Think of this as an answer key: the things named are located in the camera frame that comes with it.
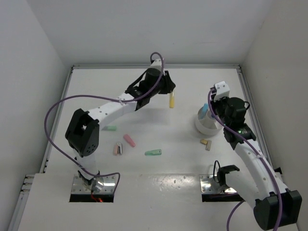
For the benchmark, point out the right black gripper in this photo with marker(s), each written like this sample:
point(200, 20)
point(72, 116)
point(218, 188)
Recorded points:
point(224, 99)

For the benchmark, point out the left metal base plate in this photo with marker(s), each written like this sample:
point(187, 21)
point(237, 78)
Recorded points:
point(104, 185)

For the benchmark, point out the green highlighter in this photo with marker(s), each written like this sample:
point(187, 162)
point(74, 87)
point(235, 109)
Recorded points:
point(109, 128)

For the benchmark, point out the metal base plate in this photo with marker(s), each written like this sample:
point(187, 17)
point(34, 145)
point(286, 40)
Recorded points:
point(209, 185)
point(104, 185)

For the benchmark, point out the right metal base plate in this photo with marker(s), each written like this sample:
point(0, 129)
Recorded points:
point(209, 185)

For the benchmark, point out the blue highlighter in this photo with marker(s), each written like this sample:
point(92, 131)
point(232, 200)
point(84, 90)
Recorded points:
point(203, 111)

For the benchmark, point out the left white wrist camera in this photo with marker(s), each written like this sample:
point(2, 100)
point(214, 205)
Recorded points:
point(157, 64)

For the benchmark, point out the pink eraser case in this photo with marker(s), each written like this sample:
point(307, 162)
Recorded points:
point(129, 140)

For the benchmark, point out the yellow highlighter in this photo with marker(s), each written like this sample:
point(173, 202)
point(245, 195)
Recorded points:
point(171, 100)

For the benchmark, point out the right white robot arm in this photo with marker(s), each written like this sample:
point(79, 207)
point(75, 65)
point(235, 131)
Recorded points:
point(274, 205)

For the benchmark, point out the green utility knife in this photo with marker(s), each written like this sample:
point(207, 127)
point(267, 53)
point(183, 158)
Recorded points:
point(153, 152)

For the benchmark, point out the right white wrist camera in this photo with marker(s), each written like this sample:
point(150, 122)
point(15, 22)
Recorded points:
point(221, 90)

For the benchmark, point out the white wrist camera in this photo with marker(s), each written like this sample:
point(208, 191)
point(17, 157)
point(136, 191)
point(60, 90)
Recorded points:
point(221, 90)
point(157, 64)

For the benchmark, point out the white round divided container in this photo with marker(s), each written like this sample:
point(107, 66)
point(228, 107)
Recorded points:
point(207, 126)

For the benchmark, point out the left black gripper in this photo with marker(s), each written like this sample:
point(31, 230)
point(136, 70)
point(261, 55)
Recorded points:
point(168, 84)

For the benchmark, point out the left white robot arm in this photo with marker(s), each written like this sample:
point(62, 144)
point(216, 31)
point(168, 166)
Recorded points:
point(83, 131)

